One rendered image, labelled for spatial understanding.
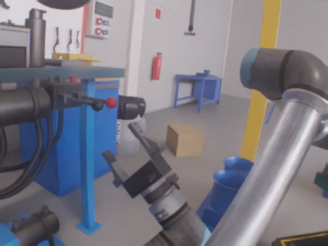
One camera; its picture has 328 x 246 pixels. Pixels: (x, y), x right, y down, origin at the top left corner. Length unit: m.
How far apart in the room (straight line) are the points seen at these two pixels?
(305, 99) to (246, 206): 0.24
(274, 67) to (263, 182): 0.27
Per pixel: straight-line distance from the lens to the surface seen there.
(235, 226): 0.45
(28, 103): 0.71
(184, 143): 2.78
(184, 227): 0.56
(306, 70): 0.53
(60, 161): 1.85
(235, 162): 2.09
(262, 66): 0.58
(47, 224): 0.93
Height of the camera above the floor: 1.10
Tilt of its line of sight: 15 degrees down
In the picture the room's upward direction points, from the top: 6 degrees clockwise
